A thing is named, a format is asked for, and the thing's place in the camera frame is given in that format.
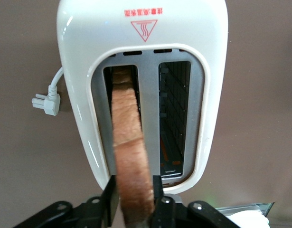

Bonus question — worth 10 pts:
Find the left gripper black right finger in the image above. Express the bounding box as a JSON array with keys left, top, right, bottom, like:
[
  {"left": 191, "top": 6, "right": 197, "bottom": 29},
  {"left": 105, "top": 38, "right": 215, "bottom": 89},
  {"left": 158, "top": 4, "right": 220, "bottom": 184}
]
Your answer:
[{"left": 149, "top": 175, "right": 243, "bottom": 228}]

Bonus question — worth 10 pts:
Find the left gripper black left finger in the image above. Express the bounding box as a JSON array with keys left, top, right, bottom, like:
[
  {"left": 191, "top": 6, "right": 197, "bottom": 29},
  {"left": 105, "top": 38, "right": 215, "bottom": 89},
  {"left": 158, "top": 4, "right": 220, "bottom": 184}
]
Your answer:
[{"left": 11, "top": 175, "right": 120, "bottom": 228}]

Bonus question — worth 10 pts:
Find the brown bread slice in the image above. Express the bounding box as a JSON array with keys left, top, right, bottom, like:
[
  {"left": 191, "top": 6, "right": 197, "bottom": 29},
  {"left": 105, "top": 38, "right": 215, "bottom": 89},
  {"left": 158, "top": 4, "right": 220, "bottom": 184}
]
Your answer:
[{"left": 111, "top": 66, "right": 155, "bottom": 228}]

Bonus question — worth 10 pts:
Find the grey-white toaster power plug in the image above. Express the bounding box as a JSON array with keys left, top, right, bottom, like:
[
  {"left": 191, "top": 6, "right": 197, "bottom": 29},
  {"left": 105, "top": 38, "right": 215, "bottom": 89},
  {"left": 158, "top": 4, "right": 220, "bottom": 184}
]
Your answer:
[{"left": 31, "top": 67, "right": 65, "bottom": 116}]

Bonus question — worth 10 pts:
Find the white toaster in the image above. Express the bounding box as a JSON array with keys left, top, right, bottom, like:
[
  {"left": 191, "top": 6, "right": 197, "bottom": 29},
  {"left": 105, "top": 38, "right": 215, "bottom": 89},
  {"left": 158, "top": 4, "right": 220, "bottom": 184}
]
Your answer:
[{"left": 56, "top": 0, "right": 229, "bottom": 195}]

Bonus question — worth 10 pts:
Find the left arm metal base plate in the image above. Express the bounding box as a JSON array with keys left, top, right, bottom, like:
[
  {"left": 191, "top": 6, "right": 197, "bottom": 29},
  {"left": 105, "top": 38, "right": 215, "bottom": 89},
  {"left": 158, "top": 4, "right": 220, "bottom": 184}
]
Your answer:
[{"left": 217, "top": 201, "right": 276, "bottom": 223}]

